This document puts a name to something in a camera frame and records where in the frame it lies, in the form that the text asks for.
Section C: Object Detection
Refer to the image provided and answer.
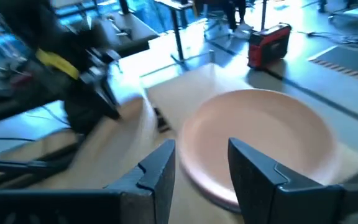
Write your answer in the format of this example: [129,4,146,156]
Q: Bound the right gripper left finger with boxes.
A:
[0,139,177,224]

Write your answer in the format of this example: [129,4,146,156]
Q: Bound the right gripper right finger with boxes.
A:
[227,137,358,224]

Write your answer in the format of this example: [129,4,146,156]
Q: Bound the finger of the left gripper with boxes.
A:
[63,93,105,135]
[79,67,121,121]

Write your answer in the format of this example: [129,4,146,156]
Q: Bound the light peach plate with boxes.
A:
[177,88,342,214]

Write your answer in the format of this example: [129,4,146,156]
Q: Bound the grey desk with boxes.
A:
[99,12,160,58]

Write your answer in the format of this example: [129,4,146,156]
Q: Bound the desk with black legs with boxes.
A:
[153,0,200,65]

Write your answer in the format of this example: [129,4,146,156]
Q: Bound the person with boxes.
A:
[224,0,255,35]

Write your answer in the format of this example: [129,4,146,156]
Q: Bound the dark mat with striped edge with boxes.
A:
[308,45,358,85]

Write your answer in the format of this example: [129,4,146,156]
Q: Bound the red and black tool case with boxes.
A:
[247,22,293,70]

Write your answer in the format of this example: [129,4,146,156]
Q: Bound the black left frame rails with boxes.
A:
[0,146,80,191]

